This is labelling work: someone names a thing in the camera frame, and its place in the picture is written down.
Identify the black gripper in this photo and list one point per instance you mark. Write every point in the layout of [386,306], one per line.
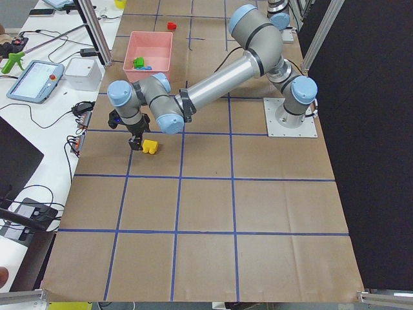
[137,129]

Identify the yellow toy block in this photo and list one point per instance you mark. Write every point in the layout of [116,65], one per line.
[150,146]

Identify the blue toy block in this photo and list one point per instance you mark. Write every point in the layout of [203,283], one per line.
[144,68]

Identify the green toy block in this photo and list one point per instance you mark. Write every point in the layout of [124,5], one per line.
[139,62]

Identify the red toy block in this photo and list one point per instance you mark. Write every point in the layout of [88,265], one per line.
[171,26]

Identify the white cube box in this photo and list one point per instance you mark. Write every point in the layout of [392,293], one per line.
[83,74]

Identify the pink plastic box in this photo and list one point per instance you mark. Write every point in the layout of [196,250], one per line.
[156,50]

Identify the black power adapter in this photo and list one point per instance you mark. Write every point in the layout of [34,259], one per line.
[88,52]

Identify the teach pendant tablet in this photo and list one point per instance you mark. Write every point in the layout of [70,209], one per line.
[37,82]

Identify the green grabber tool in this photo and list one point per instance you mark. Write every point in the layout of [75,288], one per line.
[13,59]

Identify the black smartphone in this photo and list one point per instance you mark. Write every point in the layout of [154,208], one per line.
[42,12]

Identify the aluminium frame post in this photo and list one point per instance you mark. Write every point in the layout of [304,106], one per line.
[89,18]

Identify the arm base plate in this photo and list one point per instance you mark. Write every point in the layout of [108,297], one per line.
[281,124]
[287,36]

